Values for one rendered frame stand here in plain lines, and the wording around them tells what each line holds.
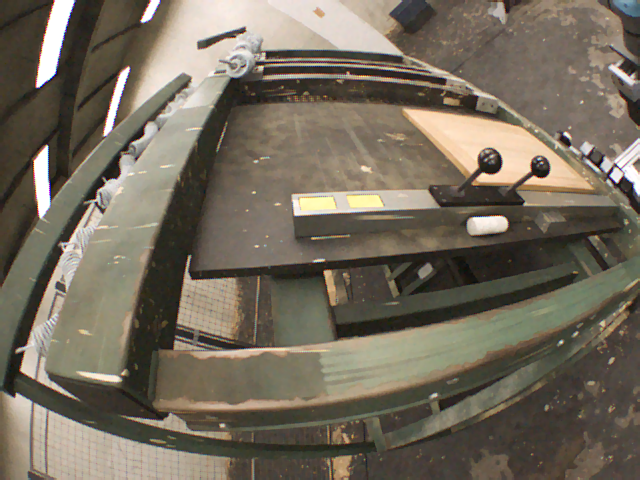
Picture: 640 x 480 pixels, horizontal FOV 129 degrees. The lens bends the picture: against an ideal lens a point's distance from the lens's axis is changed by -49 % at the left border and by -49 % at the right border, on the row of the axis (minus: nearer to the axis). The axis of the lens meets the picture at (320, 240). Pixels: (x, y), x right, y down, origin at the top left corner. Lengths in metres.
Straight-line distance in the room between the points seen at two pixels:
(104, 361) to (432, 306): 0.41
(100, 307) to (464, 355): 0.33
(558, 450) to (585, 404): 0.29
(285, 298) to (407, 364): 0.20
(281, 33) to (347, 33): 1.77
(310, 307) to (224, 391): 0.18
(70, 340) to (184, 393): 0.11
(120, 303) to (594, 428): 1.92
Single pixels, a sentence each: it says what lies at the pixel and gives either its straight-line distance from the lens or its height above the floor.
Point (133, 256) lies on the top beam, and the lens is 0.31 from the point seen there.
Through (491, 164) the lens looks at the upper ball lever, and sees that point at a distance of 0.41.
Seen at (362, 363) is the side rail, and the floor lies 1.66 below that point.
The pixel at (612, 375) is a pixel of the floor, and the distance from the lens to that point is 1.85.
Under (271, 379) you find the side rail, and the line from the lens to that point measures 0.26.
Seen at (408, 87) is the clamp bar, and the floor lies 1.30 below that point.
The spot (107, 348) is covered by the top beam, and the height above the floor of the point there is 1.85.
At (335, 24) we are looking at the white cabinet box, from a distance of 4.48.
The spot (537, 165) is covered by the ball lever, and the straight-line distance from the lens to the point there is 0.50.
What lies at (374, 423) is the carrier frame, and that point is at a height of 0.78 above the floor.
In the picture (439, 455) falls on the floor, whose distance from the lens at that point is 2.16.
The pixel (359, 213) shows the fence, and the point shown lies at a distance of 0.42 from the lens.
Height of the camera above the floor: 1.84
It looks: 30 degrees down
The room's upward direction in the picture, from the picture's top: 66 degrees counter-clockwise
